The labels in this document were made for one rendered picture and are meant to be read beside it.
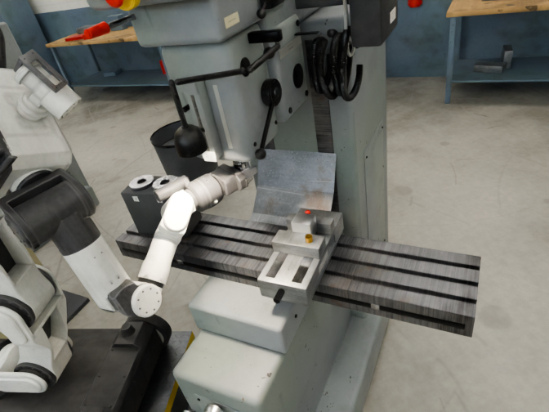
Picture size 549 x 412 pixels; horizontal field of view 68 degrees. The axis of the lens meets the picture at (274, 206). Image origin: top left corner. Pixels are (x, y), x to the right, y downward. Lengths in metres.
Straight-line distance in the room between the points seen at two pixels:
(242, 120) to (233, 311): 0.60
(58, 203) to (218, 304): 0.63
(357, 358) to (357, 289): 0.79
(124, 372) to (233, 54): 1.19
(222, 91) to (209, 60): 0.07
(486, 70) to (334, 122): 3.41
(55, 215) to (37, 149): 0.15
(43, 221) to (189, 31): 0.49
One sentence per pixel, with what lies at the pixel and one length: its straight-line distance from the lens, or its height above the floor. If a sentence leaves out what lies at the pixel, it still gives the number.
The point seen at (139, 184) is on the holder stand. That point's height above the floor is 1.14.
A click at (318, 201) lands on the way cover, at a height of 0.94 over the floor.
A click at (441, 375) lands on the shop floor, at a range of 2.18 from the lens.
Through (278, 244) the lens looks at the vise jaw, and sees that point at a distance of 1.22.
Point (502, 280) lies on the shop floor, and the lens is 2.62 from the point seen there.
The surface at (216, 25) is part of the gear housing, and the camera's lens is 0.92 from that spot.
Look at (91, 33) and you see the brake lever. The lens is 0.95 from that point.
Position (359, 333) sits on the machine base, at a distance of 2.03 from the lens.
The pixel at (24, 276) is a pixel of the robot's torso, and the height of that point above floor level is 1.10.
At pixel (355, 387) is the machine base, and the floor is 0.20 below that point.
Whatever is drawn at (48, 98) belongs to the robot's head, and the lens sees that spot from 0.97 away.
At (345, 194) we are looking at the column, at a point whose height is 0.92.
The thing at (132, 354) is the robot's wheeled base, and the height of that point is 0.59.
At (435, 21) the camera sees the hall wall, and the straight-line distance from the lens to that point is 5.24.
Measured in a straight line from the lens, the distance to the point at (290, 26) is 1.22.
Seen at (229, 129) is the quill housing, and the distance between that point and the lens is 1.05.
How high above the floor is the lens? 1.82
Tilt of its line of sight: 35 degrees down
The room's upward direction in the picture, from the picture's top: 12 degrees counter-clockwise
